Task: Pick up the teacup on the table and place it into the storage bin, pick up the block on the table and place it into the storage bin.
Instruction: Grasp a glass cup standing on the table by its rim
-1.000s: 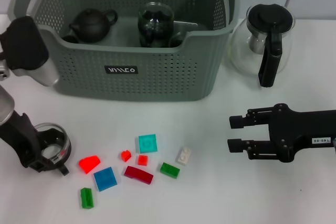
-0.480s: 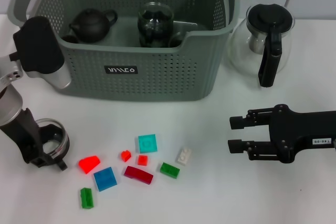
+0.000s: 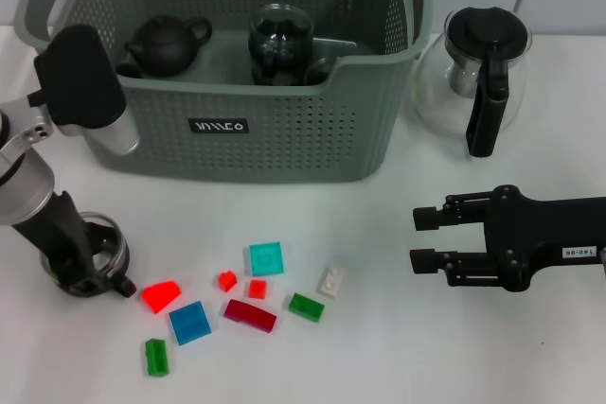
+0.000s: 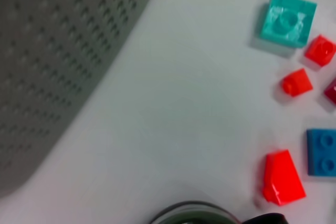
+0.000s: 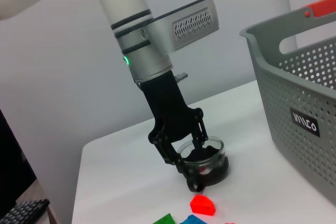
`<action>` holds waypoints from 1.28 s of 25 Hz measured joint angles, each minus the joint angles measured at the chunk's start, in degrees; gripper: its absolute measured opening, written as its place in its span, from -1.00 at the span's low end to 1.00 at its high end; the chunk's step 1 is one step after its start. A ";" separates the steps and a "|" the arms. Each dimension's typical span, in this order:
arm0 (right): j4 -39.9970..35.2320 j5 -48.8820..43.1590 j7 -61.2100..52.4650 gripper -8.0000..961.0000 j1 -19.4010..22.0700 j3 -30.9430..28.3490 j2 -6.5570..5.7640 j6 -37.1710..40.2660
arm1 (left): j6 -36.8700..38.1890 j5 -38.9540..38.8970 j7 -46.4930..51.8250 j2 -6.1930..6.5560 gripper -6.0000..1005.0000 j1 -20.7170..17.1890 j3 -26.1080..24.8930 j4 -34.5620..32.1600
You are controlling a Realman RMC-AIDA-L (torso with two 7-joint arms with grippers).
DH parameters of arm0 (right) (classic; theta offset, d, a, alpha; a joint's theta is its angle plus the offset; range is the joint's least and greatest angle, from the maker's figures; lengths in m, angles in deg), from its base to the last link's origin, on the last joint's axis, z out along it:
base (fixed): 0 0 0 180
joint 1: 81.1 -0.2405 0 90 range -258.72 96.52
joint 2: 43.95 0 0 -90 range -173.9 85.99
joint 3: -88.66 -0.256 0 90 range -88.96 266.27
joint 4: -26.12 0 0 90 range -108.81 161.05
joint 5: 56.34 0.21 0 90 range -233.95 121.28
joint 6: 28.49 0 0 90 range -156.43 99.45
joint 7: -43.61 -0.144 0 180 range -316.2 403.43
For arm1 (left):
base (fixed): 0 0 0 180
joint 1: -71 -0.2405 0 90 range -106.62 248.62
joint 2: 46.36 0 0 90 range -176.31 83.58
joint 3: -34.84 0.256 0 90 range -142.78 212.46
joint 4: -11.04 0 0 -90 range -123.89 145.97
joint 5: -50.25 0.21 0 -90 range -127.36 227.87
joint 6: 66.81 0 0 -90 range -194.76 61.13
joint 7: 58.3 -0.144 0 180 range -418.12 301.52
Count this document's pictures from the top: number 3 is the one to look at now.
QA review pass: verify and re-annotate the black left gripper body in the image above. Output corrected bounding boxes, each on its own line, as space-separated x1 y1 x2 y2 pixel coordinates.
11 190 103 288

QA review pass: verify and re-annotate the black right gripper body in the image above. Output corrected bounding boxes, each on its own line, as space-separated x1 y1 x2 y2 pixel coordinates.
482 184 606 292

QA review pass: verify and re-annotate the orange-red wedge block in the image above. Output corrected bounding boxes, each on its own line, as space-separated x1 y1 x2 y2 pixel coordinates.
140 280 183 314

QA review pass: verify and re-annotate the blue square block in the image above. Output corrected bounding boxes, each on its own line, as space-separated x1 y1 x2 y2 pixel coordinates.
169 300 213 346

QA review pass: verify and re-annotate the teal square block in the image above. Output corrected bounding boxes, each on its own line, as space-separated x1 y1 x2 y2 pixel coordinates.
249 241 287 278

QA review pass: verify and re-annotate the green rectangular block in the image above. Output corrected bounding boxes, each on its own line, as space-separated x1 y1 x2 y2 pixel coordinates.
288 292 327 324
145 337 171 378

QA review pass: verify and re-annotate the white two-stud block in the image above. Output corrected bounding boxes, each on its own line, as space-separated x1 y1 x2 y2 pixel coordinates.
315 265 348 300

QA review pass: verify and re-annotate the dark red long block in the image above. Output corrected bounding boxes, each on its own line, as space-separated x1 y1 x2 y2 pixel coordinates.
223 298 278 333

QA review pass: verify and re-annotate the grey perforated plastic storage bin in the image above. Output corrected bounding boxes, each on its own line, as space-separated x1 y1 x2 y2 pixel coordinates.
13 0 436 185

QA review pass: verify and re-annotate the thin flat grey plate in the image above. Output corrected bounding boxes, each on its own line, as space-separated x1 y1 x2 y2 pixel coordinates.
312 36 359 48

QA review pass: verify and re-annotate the dark clay teapot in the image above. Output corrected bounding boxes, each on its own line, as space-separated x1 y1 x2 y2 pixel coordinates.
123 14 213 78

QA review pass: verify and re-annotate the glass carafe with black handle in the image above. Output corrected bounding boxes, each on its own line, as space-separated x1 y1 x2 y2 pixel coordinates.
410 6 534 159

